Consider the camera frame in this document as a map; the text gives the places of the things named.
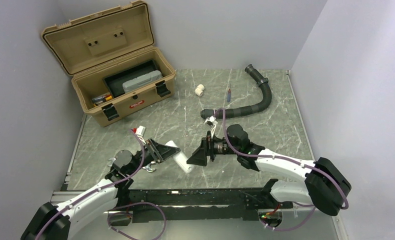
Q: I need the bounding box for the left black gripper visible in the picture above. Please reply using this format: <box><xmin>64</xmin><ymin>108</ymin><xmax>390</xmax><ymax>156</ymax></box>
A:
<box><xmin>126</xmin><ymin>137</ymin><xmax>181</xmax><ymax>176</ymax></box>

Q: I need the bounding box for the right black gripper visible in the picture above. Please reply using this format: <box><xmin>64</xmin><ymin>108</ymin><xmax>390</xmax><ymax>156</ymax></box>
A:
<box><xmin>187</xmin><ymin>130</ymin><xmax>240</xmax><ymax>166</ymax></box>

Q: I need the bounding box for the white remote control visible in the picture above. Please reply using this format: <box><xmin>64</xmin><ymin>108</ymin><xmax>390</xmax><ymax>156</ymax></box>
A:
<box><xmin>168</xmin><ymin>149</ymin><xmax>194</xmax><ymax>174</ymax></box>

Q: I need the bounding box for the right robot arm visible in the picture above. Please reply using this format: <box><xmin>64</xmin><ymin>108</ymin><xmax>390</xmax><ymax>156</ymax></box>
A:
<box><xmin>187</xmin><ymin>124</ymin><xmax>352</xmax><ymax>216</ymax></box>

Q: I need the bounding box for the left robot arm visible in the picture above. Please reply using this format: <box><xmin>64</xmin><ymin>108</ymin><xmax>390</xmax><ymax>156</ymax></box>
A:
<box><xmin>21</xmin><ymin>138</ymin><xmax>190</xmax><ymax>240</ymax></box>

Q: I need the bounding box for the silver open-end wrench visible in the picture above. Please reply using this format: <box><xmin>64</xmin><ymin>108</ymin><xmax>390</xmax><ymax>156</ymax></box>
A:
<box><xmin>107</xmin><ymin>157</ymin><xmax>157</xmax><ymax>173</ymax></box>

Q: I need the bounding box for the white pipe fitting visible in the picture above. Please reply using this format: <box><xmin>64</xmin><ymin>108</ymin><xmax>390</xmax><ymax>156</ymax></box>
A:
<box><xmin>194</xmin><ymin>84</ymin><xmax>205</xmax><ymax>97</ymax></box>

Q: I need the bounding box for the grey plastic case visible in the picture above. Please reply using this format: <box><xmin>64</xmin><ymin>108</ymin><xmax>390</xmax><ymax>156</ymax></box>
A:
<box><xmin>122</xmin><ymin>70</ymin><xmax>163</xmax><ymax>94</ymax></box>

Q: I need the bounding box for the orange black tool in toolbox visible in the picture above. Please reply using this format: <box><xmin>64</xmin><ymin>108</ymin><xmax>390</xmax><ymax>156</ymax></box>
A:
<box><xmin>91</xmin><ymin>93</ymin><xmax>113</xmax><ymax>107</ymax></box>

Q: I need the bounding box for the black tray in toolbox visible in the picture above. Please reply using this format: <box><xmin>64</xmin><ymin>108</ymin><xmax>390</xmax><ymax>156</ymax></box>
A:
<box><xmin>103</xmin><ymin>60</ymin><xmax>163</xmax><ymax>98</ymax></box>

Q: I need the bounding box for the tan plastic toolbox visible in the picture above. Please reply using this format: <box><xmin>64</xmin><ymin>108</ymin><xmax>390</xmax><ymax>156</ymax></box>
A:
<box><xmin>41</xmin><ymin>0</ymin><xmax>176</xmax><ymax>127</ymax></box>

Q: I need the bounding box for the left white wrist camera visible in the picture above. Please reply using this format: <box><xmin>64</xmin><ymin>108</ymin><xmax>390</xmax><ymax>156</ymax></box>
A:
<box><xmin>132</xmin><ymin>125</ymin><xmax>146</xmax><ymax>144</ymax></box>

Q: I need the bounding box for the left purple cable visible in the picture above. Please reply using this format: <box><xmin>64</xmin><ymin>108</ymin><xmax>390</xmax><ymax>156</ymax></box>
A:
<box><xmin>33</xmin><ymin>128</ymin><xmax>168</xmax><ymax>240</ymax></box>

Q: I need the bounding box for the black corrugated hose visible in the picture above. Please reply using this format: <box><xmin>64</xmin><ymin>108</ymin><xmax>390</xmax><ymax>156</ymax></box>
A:
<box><xmin>200</xmin><ymin>64</ymin><xmax>273</xmax><ymax>121</ymax></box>

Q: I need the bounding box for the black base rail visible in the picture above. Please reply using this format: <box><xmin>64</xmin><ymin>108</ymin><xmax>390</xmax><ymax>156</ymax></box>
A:
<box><xmin>111</xmin><ymin>187</ymin><xmax>293</xmax><ymax>226</ymax></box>

